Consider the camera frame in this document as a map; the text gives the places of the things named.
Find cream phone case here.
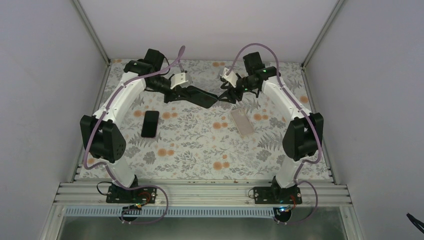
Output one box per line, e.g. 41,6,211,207
230,108,255,137

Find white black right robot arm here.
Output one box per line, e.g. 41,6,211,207
218,52,324,204

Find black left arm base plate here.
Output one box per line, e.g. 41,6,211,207
105,184,157,205

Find left aluminium corner post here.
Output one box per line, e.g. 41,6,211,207
71,0,111,66

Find black object at edge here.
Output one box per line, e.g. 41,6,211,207
406,213,424,234

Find floral patterned table mat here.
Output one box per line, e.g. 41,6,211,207
79,58,333,182

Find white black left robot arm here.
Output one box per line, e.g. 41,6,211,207
80,45,194,203

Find magenta phone black screen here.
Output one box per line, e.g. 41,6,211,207
140,110,160,138

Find aluminium corner post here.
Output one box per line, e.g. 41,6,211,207
71,0,111,66
301,0,346,71

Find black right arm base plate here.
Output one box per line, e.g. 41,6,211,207
248,185,303,205

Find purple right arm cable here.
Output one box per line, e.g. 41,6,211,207
225,43,324,226

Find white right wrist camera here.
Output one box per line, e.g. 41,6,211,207
220,67,239,88

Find grey slotted cable duct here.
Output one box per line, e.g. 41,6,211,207
64,206,275,218

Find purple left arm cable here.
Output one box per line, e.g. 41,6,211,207
82,45,191,225

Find right aluminium corner post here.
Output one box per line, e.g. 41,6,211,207
301,0,346,71

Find aluminium front rail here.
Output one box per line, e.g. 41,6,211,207
53,178,353,207

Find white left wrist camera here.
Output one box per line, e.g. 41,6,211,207
170,72,192,89

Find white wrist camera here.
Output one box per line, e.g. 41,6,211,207
170,72,192,89
220,67,239,88

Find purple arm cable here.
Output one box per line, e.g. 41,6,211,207
82,45,191,225
225,43,324,226

